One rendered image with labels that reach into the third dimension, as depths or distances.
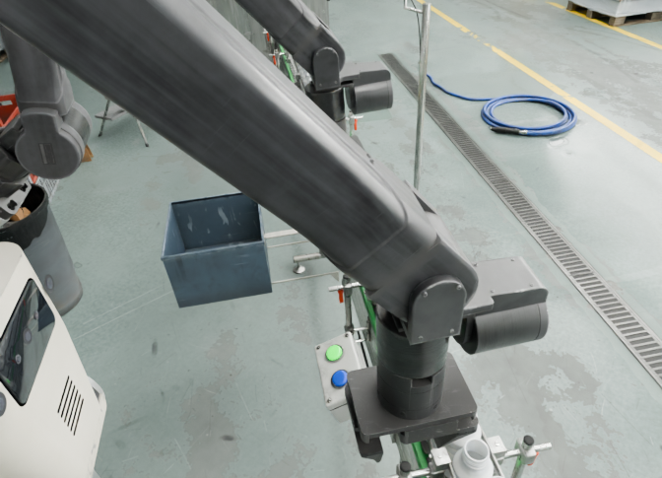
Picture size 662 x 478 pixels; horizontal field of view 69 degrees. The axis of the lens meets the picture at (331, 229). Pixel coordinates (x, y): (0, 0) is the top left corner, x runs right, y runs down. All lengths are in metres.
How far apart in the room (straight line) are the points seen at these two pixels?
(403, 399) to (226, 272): 1.21
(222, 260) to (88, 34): 1.36
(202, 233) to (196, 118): 1.64
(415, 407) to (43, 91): 0.58
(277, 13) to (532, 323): 0.48
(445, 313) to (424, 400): 0.11
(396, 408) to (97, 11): 0.35
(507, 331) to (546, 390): 2.00
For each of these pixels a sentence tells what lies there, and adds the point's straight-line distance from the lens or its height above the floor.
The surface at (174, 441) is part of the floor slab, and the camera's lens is 2.28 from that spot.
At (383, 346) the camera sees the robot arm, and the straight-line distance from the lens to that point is 0.38.
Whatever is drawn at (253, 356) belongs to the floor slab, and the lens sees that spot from 2.43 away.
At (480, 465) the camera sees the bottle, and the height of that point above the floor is 1.15.
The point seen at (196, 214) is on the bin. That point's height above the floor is 0.89.
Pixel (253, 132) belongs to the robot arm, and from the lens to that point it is 0.23.
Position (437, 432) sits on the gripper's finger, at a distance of 0.46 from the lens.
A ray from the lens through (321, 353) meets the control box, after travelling 0.98.
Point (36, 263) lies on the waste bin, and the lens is 2.79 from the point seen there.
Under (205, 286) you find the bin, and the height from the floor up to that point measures 0.81.
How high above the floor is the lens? 1.87
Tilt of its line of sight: 37 degrees down
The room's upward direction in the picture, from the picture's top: 4 degrees counter-clockwise
